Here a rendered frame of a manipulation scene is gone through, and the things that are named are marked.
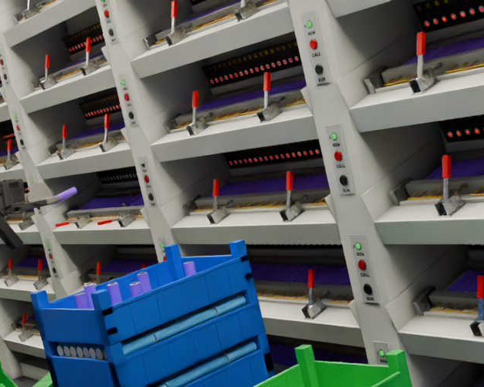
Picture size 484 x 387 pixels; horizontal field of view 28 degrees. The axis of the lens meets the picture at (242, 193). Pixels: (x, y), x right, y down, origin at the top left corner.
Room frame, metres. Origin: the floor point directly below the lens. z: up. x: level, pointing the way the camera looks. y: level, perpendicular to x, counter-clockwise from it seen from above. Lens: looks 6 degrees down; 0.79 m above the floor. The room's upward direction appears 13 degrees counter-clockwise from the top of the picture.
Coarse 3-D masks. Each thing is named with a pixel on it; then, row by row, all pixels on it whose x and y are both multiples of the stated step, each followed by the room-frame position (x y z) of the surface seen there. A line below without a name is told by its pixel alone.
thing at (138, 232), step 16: (80, 192) 2.83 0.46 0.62; (96, 192) 2.86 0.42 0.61; (64, 208) 2.80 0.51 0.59; (144, 208) 2.26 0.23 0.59; (48, 224) 2.77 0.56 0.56; (96, 224) 2.57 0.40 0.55; (112, 224) 2.48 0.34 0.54; (144, 224) 2.32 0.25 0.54; (64, 240) 2.74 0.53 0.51; (80, 240) 2.64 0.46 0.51; (96, 240) 2.55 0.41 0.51; (112, 240) 2.47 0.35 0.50; (128, 240) 2.40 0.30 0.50; (144, 240) 2.32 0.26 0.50
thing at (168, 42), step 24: (192, 0) 2.24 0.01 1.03; (216, 0) 2.17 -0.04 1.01; (240, 0) 2.01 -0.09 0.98; (264, 0) 1.85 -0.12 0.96; (168, 24) 2.25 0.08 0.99; (192, 24) 2.07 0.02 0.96; (216, 24) 1.96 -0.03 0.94; (240, 24) 1.81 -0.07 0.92; (264, 24) 1.75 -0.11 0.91; (288, 24) 1.70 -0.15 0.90; (144, 48) 2.21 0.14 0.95; (168, 48) 2.04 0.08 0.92; (192, 48) 1.97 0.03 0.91; (216, 48) 1.91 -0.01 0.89; (144, 72) 2.16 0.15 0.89
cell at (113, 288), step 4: (108, 284) 1.53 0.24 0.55; (112, 284) 1.52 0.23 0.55; (116, 284) 1.52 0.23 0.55; (108, 288) 1.52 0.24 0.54; (112, 288) 1.51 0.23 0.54; (116, 288) 1.52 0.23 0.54; (108, 292) 1.52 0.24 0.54; (112, 292) 1.51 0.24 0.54; (116, 292) 1.51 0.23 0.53; (120, 292) 1.52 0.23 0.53; (112, 296) 1.51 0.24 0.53; (116, 296) 1.51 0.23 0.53; (120, 296) 1.52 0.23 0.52; (112, 300) 1.51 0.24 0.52; (116, 300) 1.51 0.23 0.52; (120, 300) 1.52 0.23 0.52; (112, 304) 1.52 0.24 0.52
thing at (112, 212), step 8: (104, 208) 2.59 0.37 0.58; (112, 208) 2.55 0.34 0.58; (120, 208) 2.50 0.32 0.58; (128, 208) 2.46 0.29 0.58; (136, 208) 2.41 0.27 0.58; (72, 216) 2.75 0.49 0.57; (96, 216) 2.62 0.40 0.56; (104, 216) 2.57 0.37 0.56; (112, 216) 2.54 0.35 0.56; (120, 216) 2.48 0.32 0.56
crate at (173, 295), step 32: (192, 256) 1.69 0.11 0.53; (224, 256) 1.62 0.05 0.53; (96, 288) 1.61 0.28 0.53; (128, 288) 1.66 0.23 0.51; (160, 288) 1.46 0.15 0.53; (192, 288) 1.50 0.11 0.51; (224, 288) 1.54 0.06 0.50; (64, 320) 1.47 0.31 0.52; (96, 320) 1.40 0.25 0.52; (128, 320) 1.41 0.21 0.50; (160, 320) 1.45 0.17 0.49
